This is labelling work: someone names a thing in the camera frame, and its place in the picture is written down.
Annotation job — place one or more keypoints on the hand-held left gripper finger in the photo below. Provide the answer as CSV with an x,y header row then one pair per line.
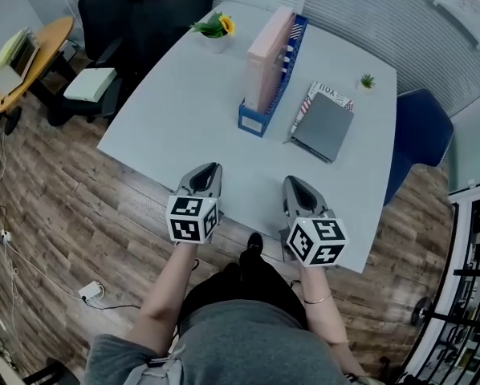
x,y
185,185
216,187

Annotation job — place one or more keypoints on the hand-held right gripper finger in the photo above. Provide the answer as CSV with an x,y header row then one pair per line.
x,y
290,203
322,207

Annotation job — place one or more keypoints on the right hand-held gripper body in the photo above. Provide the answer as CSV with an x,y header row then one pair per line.
x,y
316,241

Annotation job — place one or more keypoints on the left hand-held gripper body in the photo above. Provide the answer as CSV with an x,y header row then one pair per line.
x,y
192,219

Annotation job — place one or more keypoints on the blue file rack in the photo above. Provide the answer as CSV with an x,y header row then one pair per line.
x,y
272,110

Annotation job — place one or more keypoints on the pink book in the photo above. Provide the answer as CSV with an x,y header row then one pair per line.
x,y
264,62

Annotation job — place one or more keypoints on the person's right forearm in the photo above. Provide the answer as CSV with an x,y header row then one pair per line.
x,y
322,319

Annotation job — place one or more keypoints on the person's left forearm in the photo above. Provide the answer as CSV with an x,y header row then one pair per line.
x,y
173,279

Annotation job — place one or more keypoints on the person's black shoe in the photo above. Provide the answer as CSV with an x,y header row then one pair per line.
x,y
255,242

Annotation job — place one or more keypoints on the person's black trousers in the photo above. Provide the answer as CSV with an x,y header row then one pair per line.
x,y
248,283

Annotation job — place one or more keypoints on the grey notebook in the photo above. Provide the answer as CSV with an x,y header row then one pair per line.
x,y
324,126

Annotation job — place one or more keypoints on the flag print book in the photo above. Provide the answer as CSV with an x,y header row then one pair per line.
x,y
328,90

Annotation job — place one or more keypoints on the blue chair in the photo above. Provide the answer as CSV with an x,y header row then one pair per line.
x,y
420,134

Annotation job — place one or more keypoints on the white power strip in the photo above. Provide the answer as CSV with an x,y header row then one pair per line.
x,y
90,291

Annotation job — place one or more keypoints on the person's grey shirt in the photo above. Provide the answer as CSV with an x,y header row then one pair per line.
x,y
244,343

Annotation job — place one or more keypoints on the black weight disc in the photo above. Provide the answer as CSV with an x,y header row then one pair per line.
x,y
420,311

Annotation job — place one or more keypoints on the small green potted plant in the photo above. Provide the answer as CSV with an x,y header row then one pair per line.
x,y
367,82

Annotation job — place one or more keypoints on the sunflower potted plant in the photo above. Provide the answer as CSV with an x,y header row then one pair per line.
x,y
216,30

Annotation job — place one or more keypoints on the black metal railing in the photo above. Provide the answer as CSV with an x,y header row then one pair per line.
x,y
473,272

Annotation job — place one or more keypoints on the black office chair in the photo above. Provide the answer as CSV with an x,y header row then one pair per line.
x,y
168,22
101,14

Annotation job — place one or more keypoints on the white waste bin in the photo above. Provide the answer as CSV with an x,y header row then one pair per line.
x,y
72,50

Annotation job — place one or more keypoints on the white floor plug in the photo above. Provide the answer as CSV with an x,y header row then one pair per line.
x,y
4,236

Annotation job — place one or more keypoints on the round wooden table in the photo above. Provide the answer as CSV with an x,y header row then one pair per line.
x,y
51,38

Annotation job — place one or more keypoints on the yellow-green paper stack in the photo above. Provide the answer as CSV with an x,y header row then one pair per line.
x,y
5,52

